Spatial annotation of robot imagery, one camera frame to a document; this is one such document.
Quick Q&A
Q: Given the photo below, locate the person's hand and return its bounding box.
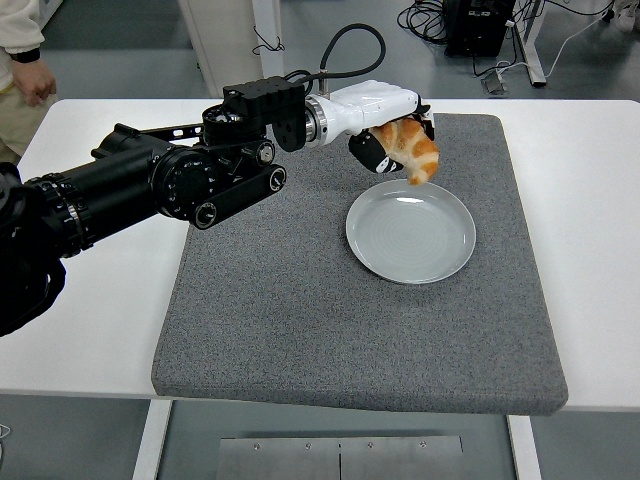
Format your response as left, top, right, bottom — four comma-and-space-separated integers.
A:
10, 60, 58, 108

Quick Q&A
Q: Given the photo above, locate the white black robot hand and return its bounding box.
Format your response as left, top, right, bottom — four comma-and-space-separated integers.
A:
315, 79, 436, 175

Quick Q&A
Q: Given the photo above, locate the golden croissant bread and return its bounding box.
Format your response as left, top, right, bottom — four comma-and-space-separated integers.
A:
375, 116, 441, 187

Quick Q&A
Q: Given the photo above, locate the grey round plate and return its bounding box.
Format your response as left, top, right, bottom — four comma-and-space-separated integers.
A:
345, 179, 477, 285

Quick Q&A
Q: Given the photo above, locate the person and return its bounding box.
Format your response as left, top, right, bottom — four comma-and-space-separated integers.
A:
0, 0, 59, 166

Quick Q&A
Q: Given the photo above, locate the grey foot pedal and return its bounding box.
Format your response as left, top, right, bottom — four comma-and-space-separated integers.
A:
480, 69, 510, 96

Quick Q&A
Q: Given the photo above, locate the black computer tower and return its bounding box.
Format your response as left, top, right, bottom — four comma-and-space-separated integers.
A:
443, 0, 516, 58

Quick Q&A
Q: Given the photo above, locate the white cabinet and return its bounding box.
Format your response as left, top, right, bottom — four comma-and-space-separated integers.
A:
177, 0, 286, 100

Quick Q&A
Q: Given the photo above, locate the white desk leg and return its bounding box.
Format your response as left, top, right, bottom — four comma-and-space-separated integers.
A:
512, 0, 547, 88

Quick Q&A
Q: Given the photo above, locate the grey felt mat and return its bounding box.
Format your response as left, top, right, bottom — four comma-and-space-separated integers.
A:
150, 112, 569, 417

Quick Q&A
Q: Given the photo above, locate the person's foot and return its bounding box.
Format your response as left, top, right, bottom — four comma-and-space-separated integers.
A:
614, 0, 640, 34

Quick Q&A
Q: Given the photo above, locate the white table leg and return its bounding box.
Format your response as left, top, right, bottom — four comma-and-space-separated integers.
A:
130, 398, 174, 480
505, 413, 544, 480

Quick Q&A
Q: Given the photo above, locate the black cable bundle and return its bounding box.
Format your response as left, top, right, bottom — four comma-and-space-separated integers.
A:
396, 0, 449, 46

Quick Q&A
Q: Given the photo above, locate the thin black cable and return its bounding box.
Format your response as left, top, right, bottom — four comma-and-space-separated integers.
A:
249, 24, 285, 56

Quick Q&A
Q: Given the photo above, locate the white cable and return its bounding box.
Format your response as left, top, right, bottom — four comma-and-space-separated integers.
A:
492, 9, 615, 81

